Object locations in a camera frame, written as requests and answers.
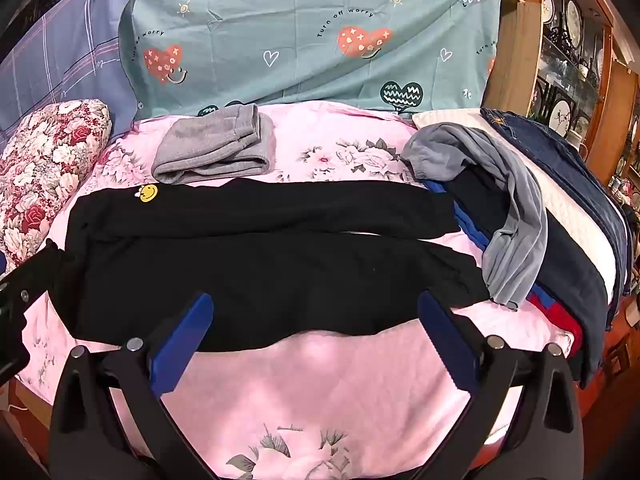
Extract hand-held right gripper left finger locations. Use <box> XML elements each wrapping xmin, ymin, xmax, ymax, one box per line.
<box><xmin>47</xmin><ymin>291</ymin><xmax>227</xmax><ymax>480</ymax></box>

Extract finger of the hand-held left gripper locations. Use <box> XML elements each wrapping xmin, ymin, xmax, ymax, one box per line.
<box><xmin>0</xmin><ymin>239</ymin><xmax>76</xmax><ymax>313</ymax></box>

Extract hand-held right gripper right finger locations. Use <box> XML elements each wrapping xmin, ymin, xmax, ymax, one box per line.
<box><xmin>416</xmin><ymin>290</ymin><xmax>587</xmax><ymax>480</ymax></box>

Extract black pants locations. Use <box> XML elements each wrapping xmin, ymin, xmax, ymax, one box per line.
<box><xmin>50</xmin><ymin>177</ymin><xmax>493</xmax><ymax>356</ymax></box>

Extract grey folded pants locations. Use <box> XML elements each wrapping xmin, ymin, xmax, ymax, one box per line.
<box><xmin>151</xmin><ymin>103</ymin><xmax>277</xmax><ymax>185</ymax></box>

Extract floral red white pillow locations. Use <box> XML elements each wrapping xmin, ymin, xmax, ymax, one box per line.
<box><xmin>0</xmin><ymin>100</ymin><xmax>113</xmax><ymax>276</ymax></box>

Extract red garment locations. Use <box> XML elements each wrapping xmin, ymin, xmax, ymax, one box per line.
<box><xmin>527</xmin><ymin>285</ymin><xmax>586</xmax><ymax>356</ymax></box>

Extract blue garment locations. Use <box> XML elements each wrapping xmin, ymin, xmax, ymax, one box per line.
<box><xmin>422</xmin><ymin>180</ymin><xmax>493</xmax><ymax>256</ymax></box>

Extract grey garment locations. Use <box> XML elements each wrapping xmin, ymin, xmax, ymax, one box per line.
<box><xmin>400</xmin><ymin>122</ymin><xmax>550</xmax><ymax>311</ymax></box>

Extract pink floral bedsheet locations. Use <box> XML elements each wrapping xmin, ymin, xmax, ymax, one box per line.
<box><xmin>15</xmin><ymin>100</ymin><xmax>576</xmax><ymax>480</ymax></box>

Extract dark navy garment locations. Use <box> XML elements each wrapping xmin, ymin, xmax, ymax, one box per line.
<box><xmin>537</xmin><ymin>205</ymin><xmax>612</xmax><ymax>391</ymax></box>

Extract black garment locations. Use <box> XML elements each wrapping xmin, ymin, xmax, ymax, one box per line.
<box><xmin>442</xmin><ymin>162</ymin><xmax>513</xmax><ymax>256</ymax></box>

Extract white quilted cloth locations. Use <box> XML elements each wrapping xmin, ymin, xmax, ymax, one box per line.
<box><xmin>411</xmin><ymin>107</ymin><xmax>623</xmax><ymax>301</ymax></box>

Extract blue plaid pillow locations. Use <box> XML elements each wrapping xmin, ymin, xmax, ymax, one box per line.
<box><xmin>0</xmin><ymin>0</ymin><xmax>141</xmax><ymax>148</ymax></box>

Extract blue jeans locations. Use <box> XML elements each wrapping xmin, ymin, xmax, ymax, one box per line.
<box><xmin>480</xmin><ymin>107</ymin><xmax>633</xmax><ymax>331</ymax></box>

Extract wooden display cabinet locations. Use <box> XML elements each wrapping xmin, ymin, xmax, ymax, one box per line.
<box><xmin>482</xmin><ymin>0</ymin><xmax>640</xmax><ymax>311</ymax></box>

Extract teal heart-print sheet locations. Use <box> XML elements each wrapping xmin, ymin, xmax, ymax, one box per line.
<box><xmin>117</xmin><ymin>0</ymin><xmax>503</xmax><ymax>118</ymax></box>

